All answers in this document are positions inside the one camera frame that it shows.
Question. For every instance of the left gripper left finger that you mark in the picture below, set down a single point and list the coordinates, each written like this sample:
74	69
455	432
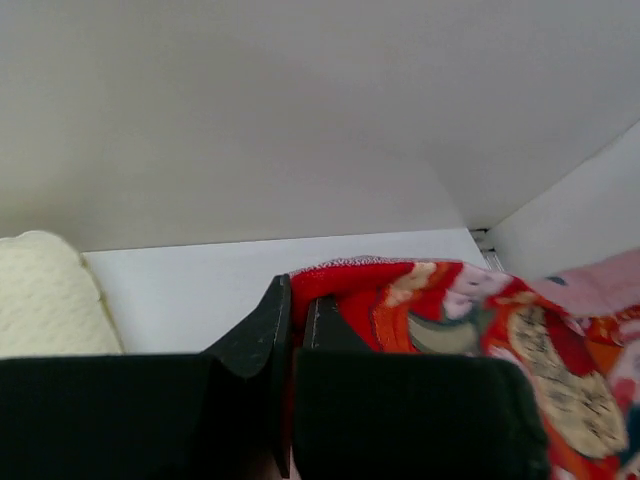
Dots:
244	428

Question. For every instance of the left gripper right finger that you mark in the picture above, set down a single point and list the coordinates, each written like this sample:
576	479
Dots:
327	330

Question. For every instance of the cream yellow pillow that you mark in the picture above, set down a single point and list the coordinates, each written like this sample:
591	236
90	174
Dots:
51	302

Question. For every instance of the pink red printed pillowcase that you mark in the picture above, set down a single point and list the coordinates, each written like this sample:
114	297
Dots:
574	335

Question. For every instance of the aluminium rail right side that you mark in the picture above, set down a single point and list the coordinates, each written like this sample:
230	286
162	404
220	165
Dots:
487	248

